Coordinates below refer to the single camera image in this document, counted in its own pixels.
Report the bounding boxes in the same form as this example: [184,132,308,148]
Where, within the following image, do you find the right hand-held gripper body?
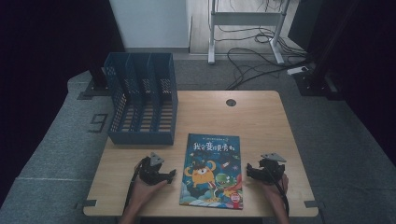
[258,152,288,186]

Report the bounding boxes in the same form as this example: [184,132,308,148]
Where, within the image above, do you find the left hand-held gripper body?
[135,151,165,187]

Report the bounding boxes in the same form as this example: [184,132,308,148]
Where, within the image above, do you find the blue plastic file rack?
[103,51,179,147]

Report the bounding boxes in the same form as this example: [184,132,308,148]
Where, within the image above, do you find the blue cartoon picture book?
[178,133,245,210]

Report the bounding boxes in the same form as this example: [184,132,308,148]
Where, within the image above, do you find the person's right hand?
[261,173,290,205]

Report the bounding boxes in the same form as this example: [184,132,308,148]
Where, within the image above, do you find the person's left hand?
[129,178,169,210]

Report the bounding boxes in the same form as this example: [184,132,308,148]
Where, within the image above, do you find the black metal stand base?
[293,60,345,101]
[77,55,126,101]

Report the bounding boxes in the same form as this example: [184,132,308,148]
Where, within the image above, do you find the white power strip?
[286,65,310,77]

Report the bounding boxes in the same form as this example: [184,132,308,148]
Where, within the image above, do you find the dark curtain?
[288,0,396,166]
[0,0,126,206]

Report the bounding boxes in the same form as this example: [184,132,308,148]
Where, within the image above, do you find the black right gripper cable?
[264,167,290,217]

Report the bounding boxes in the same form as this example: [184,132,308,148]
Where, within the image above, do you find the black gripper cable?
[123,158,148,214]
[264,167,290,217]

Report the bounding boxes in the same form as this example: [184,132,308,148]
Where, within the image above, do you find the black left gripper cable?
[123,158,148,214]

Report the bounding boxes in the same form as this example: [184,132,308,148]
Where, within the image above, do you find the black floor cable tangle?
[214,0,314,91]

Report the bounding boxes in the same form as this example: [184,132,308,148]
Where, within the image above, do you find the white wall panel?
[108,0,191,49]

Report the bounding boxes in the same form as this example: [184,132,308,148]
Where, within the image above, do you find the white metal desk frame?
[207,0,291,65]

